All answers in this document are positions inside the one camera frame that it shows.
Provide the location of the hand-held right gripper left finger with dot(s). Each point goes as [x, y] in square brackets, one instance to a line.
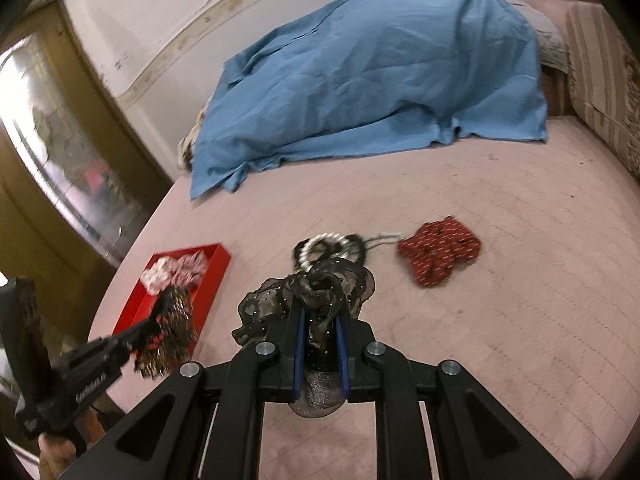
[300, 345]

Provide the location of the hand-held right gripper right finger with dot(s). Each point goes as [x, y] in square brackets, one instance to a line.
[341, 355]

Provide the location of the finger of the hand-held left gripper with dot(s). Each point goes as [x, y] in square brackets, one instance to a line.
[135, 335]

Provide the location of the black gold sequin scrunchie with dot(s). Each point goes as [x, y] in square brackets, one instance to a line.
[175, 325]

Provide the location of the black sheer dotted scrunchie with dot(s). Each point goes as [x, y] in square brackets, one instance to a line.
[320, 285]

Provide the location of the red tray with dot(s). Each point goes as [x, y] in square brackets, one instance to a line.
[212, 270]

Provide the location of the black fuzzy scrunchie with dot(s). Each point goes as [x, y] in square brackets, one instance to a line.
[357, 250]

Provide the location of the red dotted scrunchie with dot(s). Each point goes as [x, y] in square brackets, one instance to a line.
[440, 250]

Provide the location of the person's left hand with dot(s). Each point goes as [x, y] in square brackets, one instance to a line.
[55, 460]

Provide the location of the red white plaid scrunchie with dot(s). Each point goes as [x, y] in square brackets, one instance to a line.
[187, 265]

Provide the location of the pink quilted bedspread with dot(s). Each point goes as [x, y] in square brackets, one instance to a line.
[500, 335]

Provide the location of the floral cloth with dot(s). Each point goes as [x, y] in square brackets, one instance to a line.
[189, 145]

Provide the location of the wooden mirrored wardrobe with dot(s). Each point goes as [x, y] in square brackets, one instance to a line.
[50, 135]

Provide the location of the blue cloth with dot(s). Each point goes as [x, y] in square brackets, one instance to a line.
[375, 70]

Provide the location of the grey pillow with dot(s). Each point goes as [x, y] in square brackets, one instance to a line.
[552, 45]

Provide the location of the striped cushion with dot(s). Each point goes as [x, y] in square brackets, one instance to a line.
[605, 85]

